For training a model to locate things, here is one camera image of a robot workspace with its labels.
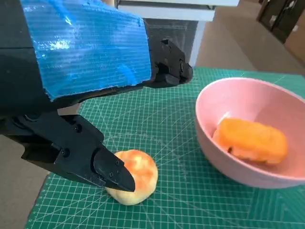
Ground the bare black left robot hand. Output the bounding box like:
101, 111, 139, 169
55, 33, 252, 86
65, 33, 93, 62
0, 0, 193, 193

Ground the round toy bread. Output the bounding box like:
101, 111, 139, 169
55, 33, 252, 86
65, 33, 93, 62
104, 149, 159, 206

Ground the pink bowl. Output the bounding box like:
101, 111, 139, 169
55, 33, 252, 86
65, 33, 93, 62
195, 77, 305, 189

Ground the long toy bread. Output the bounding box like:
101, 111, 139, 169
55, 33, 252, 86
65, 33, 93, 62
212, 118, 288, 166

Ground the green cutting mat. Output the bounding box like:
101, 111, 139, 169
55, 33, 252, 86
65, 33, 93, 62
23, 66, 305, 229

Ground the dark wooden furniture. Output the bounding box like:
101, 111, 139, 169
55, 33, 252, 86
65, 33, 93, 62
256, 0, 305, 45

